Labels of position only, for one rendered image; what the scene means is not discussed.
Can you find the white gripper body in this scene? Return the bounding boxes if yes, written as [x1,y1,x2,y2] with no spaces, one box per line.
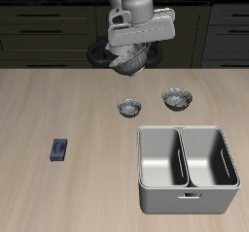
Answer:
[106,8,177,49]

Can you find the large grey patterned bowl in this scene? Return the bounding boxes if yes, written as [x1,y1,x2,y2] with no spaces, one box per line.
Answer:
[108,43,152,78]

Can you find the medium grey patterned bowl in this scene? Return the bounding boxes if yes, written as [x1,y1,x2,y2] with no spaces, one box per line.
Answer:
[160,86,194,112]

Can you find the small grey patterned bowl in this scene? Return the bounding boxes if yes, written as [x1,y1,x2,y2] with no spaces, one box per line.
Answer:
[116,98,143,119]

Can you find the dark kitchen cupboards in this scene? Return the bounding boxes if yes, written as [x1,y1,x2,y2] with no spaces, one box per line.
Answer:
[0,0,249,70]

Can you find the small dark blue box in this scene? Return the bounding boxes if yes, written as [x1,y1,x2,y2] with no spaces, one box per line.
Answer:
[49,138,69,162]

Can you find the white two-bin basket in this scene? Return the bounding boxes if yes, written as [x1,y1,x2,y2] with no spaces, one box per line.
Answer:
[136,124,242,215]

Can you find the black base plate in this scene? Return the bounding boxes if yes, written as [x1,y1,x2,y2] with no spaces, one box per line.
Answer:
[86,36,163,67]

